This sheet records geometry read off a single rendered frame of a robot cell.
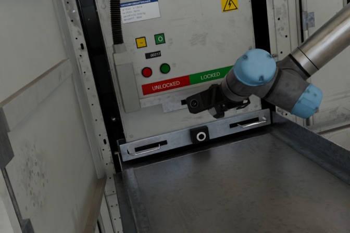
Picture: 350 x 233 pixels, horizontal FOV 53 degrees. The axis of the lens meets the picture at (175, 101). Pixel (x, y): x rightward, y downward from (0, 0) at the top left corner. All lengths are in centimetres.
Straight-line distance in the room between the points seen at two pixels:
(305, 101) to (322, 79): 55
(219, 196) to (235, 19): 57
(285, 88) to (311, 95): 6
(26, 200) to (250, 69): 47
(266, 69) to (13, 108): 47
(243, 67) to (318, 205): 38
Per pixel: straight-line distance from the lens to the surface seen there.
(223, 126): 123
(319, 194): 94
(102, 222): 125
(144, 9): 111
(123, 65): 100
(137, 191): 102
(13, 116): 60
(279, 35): 122
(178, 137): 119
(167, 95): 111
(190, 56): 115
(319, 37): 88
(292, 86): 76
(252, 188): 96
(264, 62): 73
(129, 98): 102
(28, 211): 65
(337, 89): 136
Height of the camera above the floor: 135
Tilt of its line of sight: 16 degrees down
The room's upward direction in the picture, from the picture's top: 10 degrees counter-clockwise
